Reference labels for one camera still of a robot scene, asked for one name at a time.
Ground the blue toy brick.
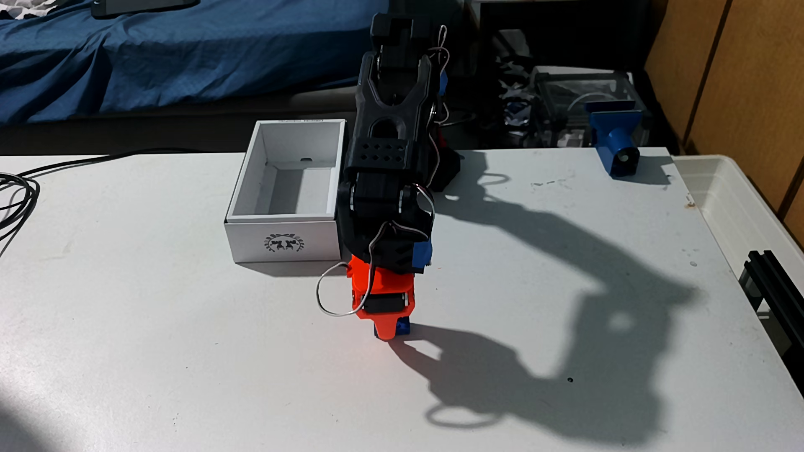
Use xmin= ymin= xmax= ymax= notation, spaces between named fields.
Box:
xmin=374 ymin=316 xmax=412 ymax=340

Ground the white cardboard box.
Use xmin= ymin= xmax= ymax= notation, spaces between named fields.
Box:
xmin=224 ymin=119 xmax=348 ymax=264

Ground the clear plastic case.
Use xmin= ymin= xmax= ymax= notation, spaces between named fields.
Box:
xmin=529 ymin=67 xmax=652 ymax=149

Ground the blue printed table clamp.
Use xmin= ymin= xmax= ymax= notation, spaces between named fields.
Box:
xmin=583 ymin=100 xmax=652 ymax=179

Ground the blue bed sheet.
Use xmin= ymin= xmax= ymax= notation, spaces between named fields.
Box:
xmin=0 ymin=0 xmax=394 ymax=126

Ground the white plastic bin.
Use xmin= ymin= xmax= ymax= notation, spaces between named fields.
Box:
xmin=670 ymin=154 xmax=804 ymax=285

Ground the black flat tablet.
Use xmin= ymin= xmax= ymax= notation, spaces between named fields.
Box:
xmin=90 ymin=0 xmax=201 ymax=20

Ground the black aluminium extrusion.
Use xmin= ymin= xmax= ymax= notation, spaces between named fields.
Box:
xmin=737 ymin=249 xmax=804 ymax=398

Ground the brown wooden cabinet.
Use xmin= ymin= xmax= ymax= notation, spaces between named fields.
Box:
xmin=643 ymin=0 xmax=804 ymax=247

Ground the black white patterned cloth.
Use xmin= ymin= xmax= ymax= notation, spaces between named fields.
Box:
xmin=0 ymin=0 xmax=59 ymax=21

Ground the white servo cable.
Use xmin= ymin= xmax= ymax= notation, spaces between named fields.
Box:
xmin=315 ymin=220 xmax=437 ymax=317

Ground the black cable coil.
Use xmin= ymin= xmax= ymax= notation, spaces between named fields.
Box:
xmin=0 ymin=172 xmax=41 ymax=258

